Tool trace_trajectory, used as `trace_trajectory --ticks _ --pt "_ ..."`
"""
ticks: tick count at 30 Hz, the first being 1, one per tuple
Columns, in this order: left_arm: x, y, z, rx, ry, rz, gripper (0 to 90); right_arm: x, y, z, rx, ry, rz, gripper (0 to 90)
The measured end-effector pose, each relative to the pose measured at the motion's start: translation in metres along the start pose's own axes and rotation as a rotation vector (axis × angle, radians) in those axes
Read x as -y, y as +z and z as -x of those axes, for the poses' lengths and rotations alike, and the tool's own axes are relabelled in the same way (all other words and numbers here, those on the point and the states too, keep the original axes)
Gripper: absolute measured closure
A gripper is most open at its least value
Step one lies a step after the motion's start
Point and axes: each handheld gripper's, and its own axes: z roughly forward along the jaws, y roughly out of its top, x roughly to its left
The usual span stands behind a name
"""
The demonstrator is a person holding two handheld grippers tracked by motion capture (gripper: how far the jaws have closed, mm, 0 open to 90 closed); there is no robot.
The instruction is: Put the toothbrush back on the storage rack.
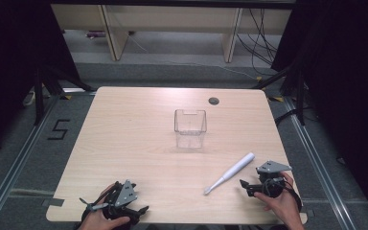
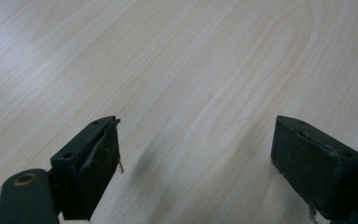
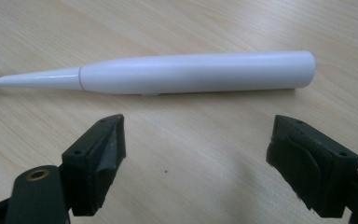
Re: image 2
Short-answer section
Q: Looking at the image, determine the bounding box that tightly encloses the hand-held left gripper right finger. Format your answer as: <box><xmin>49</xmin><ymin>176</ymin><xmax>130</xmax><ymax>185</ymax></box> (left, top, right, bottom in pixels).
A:
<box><xmin>270</xmin><ymin>115</ymin><xmax>358</xmax><ymax>221</ymax></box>

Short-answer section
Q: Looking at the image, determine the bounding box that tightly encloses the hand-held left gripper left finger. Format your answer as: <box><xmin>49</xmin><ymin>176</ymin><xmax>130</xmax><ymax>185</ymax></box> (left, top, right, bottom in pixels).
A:
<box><xmin>49</xmin><ymin>115</ymin><xmax>125</xmax><ymax>221</ymax></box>

